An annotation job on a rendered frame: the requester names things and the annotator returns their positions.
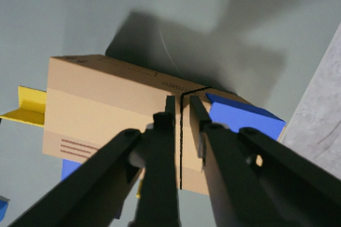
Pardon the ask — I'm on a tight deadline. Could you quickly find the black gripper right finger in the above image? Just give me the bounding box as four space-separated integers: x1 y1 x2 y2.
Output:
189 96 341 227

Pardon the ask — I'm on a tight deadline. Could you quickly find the brown cardboard box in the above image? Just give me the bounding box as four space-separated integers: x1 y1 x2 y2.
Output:
43 55 255 195

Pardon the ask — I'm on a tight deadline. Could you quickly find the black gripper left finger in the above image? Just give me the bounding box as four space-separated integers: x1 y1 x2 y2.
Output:
8 96 182 227

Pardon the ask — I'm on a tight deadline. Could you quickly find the blue notebook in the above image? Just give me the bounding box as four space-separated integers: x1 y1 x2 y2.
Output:
62 159 123 219

